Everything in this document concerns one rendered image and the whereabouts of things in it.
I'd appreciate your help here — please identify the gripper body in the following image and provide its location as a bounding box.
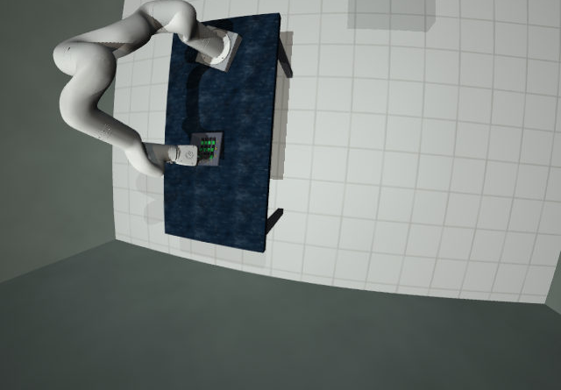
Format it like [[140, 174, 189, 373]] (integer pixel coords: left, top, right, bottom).
[[175, 145, 198, 166]]

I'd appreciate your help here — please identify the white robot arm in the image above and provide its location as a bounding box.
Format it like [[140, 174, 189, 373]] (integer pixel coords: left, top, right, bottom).
[[53, 0, 231, 177]]

